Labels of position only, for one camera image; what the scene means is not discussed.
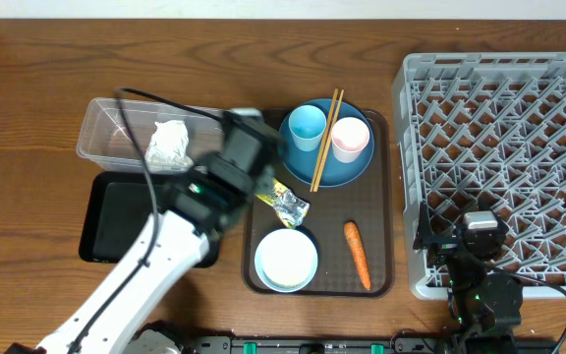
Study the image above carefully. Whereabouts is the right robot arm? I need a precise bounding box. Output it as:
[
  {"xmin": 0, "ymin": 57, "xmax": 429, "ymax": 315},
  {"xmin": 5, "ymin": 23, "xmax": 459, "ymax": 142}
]
[{"xmin": 413, "ymin": 202, "xmax": 523, "ymax": 353}]

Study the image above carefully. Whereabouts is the pink cup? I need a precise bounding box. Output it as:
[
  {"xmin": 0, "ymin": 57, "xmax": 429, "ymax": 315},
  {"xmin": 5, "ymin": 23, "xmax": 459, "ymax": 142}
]
[{"xmin": 331, "ymin": 117, "xmax": 370, "ymax": 163}]

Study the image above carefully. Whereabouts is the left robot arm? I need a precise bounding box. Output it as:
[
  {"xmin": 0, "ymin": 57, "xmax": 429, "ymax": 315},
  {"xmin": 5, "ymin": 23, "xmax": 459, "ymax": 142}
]
[{"xmin": 33, "ymin": 153, "xmax": 274, "ymax": 353}]

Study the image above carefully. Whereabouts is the right wooden chopstick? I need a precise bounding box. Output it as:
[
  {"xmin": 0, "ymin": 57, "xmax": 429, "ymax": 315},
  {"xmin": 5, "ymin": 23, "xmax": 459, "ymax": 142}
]
[{"xmin": 316, "ymin": 89, "xmax": 344, "ymax": 191}]

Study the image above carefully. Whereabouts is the orange carrot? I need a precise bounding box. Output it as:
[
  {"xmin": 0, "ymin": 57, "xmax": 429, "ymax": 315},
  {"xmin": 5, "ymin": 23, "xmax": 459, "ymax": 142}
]
[{"xmin": 344, "ymin": 221, "xmax": 371, "ymax": 290}]

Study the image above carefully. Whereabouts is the white tissue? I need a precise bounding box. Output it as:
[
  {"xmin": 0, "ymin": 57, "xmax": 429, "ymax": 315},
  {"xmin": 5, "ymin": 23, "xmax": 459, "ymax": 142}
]
[{"xmin": 144, "ymin": 120, "xmax": 193, "ymax": 172}]

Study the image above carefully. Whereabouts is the grey dishwasher rack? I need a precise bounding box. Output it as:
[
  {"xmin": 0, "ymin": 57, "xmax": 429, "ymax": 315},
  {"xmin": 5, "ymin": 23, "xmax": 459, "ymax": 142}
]
[{"xmin": 392, "ymin": 52, "xmax": 566, "ymax": 299}]

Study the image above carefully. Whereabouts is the dark blue plate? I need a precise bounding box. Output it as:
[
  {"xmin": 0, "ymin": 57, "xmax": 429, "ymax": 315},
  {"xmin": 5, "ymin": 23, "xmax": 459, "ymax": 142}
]
[{"xmin": 279, "ymin": 101, "xmax": 375, "ymax": 188}]

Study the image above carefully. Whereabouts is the light blue cup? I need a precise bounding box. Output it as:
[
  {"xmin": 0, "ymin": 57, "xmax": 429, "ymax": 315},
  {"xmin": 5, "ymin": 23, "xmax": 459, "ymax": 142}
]
[{"xmin": 288, "ymin": 105, "xmax": 326, "ymax": 151}]

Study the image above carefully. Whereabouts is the light blue rice bowl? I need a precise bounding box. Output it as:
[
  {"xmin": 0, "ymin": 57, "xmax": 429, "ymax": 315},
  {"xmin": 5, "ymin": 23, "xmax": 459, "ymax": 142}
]
[{"xmin": 254, "ymin": 228, "xmax": 318, "ymax": 293}]

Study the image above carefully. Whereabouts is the clear plastic bin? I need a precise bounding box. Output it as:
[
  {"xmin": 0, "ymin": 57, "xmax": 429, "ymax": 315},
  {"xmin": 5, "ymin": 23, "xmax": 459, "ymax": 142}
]
[{"xmin": 77, "ymin": 97, "xmax": 223, "ymax": 173}]

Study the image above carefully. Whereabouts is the black plastic tray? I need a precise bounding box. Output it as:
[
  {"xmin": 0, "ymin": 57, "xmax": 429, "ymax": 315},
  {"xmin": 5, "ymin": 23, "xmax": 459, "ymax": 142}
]
[{"xmin": 78, "ymin": 170, "xmax": 222, "ymax": 269}]

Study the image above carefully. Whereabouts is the brown serving tray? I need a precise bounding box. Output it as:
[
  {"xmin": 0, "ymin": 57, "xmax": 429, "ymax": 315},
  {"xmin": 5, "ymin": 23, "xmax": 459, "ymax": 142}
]
[{"xmin": 241, "ymin": 106, "xmax": 395, "ymax": 299}]

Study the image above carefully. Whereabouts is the green yellow snack wrapper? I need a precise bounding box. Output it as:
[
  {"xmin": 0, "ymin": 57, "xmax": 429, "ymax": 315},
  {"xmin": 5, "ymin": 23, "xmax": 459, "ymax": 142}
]
[{"xmin": 256, "ymin": 178, "xmax": 310, "ymax": 229}]

